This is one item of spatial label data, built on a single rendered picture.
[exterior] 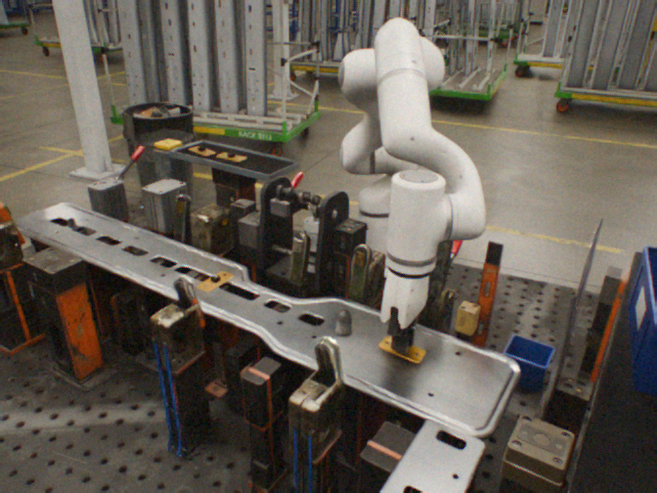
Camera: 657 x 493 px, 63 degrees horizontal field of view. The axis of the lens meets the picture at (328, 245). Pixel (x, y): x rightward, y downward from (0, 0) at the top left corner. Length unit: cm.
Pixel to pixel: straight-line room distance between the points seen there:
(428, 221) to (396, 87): 26
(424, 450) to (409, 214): 36
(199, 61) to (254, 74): 60
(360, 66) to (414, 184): 43
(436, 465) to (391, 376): 20
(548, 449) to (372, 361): 34
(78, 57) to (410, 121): 414
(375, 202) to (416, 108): 66
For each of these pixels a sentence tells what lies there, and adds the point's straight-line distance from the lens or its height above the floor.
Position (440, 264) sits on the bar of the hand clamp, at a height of 112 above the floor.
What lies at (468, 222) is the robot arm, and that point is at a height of 129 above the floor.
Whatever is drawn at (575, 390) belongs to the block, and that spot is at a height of 108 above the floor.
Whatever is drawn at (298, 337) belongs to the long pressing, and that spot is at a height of 100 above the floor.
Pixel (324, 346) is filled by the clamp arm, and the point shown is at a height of 111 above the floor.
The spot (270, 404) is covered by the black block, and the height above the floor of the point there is 93.
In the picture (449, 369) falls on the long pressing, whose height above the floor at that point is 100.
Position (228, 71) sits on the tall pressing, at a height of 72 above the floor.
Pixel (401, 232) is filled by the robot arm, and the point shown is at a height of 127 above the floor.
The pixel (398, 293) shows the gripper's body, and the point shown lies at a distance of 91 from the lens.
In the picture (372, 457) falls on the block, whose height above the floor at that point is 98.
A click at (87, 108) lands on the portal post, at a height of 58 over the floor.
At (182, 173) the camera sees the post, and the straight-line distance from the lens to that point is 174.
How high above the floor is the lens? 164
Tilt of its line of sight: 27 degrees down
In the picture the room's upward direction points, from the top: 1 degrees clockwise
